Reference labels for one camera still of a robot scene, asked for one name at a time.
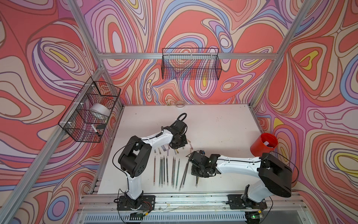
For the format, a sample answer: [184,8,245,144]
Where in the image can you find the green pencil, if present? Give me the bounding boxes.
[172,157,176,189]
[158,157,162,187]
[175,159,180,189]

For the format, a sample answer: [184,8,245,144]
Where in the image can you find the bundle of coloured pencils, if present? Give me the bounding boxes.
[178,161,188,191]

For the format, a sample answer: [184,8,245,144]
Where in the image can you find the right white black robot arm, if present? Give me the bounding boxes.
[188,150,293,203]

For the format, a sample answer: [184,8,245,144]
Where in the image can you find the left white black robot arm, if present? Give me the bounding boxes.
[112,113,187,206]

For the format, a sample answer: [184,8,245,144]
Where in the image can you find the red plastic cup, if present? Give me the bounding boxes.
[250,133,278,157]

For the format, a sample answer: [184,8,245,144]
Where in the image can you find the white tape roll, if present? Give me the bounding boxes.
[89,103,111,117]

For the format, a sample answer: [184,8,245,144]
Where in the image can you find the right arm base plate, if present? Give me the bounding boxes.
[226,194,268,211]

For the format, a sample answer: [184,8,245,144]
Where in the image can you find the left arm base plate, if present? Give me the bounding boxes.
[114,195,156,211]

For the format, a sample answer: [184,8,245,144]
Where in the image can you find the back wall wire basket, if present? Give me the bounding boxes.
[161,47,222,81]

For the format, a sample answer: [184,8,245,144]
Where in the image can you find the wall wire basket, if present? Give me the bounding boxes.
[58,77,121,143]
[161,47,222,81]

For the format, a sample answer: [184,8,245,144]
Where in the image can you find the left wall wire basket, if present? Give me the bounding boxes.
[58,77,121,143]

